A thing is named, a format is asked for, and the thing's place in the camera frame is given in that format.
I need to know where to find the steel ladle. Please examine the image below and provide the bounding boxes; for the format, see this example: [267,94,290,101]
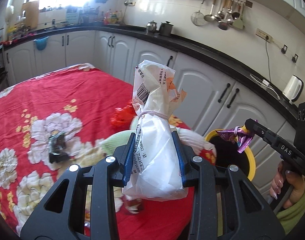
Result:
[204,0,217,22]

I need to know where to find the yellow rim trash bin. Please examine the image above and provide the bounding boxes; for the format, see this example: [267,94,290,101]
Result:
[205,130,256,181]

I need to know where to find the green spatula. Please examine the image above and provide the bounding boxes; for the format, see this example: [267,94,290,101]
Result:
[233,4,244,30]

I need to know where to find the steel teapot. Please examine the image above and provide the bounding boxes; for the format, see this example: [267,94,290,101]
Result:
[146,21,157,34]

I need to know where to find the purple foil candy wrapper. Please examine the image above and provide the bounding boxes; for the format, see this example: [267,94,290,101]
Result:
[216,126,255,153]

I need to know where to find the red plastic bag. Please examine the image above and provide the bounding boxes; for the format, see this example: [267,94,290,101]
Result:
[110,101,136,130]

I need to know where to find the white plastic bag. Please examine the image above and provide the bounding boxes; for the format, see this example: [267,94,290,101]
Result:
[123,60,188,202]

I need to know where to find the blue hanging basket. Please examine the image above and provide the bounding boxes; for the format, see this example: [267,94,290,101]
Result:
[34,36,49,51]

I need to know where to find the right hand painted nails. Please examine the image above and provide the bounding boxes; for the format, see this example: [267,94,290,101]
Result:
[269,160,305,209]

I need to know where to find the dark metal pot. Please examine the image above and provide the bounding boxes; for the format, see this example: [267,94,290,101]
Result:
[159,21,173,37]

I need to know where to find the red floral tablecloth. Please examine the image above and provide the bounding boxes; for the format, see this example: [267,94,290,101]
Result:
[0,62,217,240]

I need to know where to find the wall power strip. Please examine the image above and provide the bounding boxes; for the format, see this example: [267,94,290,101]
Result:
[255,28,272,42]

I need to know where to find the wire mesh skimmer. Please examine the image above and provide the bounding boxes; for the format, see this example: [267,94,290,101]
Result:
[191,10,206,27]

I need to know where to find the white electric kettle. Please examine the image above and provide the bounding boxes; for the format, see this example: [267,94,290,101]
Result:
[283,75,304,104]

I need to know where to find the dark green snack packet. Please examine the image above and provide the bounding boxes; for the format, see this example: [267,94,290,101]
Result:
[48,132,70,164]

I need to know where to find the wooden cutting board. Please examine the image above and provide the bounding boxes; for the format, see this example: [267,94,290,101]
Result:
[22,1,39,29]

